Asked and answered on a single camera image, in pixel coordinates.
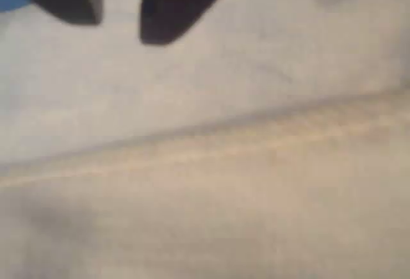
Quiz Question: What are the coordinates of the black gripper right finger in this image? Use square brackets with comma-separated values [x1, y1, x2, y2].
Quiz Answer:
[138, 0, 240, 45]

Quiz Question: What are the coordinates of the plain white cloth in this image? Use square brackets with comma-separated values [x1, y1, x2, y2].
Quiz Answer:
[0, 0, 410, 279]

